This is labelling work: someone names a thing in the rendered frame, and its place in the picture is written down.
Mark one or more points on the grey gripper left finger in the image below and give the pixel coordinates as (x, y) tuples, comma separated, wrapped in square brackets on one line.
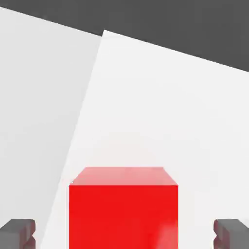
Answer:
[(16, 234)]

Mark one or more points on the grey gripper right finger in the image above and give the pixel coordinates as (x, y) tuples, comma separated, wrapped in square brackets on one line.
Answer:
[(232, 235)]

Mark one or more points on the small red cube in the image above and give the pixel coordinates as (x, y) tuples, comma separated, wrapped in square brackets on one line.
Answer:
[(123, 214)]

